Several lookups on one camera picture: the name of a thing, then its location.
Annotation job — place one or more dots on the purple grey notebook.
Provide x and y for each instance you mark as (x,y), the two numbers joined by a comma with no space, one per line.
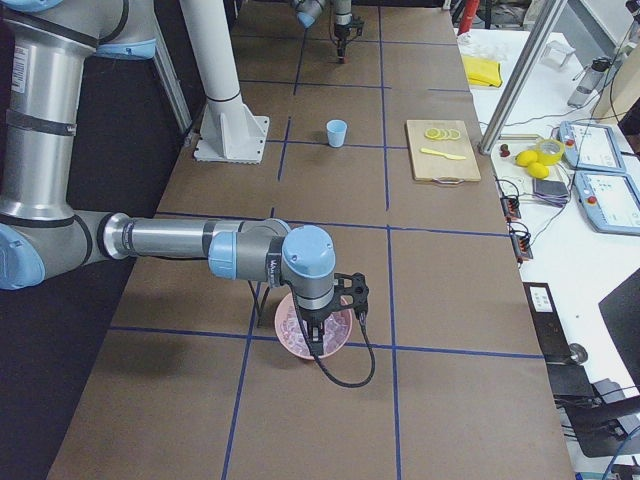
(551,192)

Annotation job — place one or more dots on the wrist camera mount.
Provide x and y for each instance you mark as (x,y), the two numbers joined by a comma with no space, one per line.
(356,26)
(351,293)

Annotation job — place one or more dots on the pink bowl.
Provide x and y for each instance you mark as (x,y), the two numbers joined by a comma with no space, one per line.
(295,340)

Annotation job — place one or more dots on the pile of clear ice cubes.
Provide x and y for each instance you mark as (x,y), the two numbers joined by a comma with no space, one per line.
(335,332)

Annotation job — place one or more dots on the yellow plastic knife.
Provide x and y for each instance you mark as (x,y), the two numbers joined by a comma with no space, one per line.
(449,156)

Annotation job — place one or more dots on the light blue paper cup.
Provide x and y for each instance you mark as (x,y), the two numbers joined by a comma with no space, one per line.
(336,130)

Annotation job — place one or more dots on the yellow cloth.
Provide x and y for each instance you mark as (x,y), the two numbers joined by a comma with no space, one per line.
(482,71)

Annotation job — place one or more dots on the teach pendant far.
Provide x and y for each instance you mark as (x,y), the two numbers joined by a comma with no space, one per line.
(590,146)

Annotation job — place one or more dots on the aluminium frame post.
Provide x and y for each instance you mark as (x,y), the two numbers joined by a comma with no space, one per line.
(549,15)

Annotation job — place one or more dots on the teach pendant near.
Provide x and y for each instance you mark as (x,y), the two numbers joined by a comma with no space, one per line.
(609,200)

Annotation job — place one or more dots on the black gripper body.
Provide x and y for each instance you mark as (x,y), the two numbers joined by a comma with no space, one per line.
(313,316)
(342,27)

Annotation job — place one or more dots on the bamboo cutting board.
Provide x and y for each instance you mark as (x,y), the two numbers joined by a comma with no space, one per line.
(438,170)

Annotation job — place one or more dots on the teach pendant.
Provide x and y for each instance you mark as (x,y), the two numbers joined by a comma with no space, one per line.
(609,200)
(590,146)

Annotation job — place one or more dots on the black laptop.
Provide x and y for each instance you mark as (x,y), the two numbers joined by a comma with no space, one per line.
(598,387)

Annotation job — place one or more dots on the white tray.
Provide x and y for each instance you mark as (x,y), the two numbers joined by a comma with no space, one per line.
(515,144)

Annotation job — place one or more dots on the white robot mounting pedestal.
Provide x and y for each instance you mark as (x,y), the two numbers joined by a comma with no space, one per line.
(229,131)

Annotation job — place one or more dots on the yellow lemon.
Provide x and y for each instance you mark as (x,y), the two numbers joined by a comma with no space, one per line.
(526,157)
(538,170)

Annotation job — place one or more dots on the yellow tape roll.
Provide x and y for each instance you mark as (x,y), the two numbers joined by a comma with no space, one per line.
(549,151)

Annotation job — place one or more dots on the small red circuit board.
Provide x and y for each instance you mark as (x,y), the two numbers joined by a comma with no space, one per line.
(509,199)

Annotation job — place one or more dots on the crumpled clear plastic bag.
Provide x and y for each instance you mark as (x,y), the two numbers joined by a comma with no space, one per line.
(473,46)

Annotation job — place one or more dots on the clear water bottle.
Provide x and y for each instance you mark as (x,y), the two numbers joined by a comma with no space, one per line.
(590,79)

